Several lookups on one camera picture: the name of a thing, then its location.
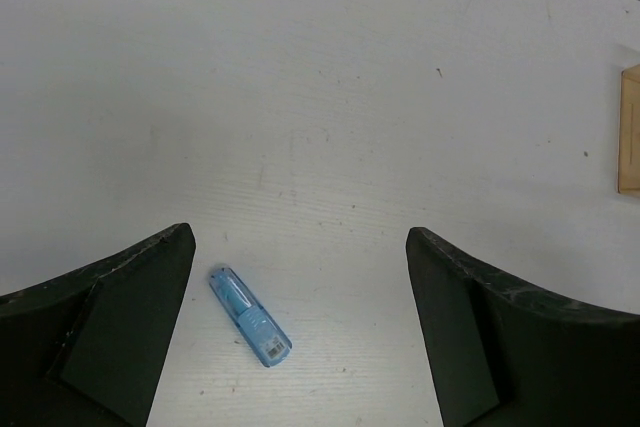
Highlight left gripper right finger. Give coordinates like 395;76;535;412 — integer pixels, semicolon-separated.
406;227;639;426

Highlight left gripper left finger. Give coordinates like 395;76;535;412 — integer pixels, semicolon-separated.
1;223;196;426

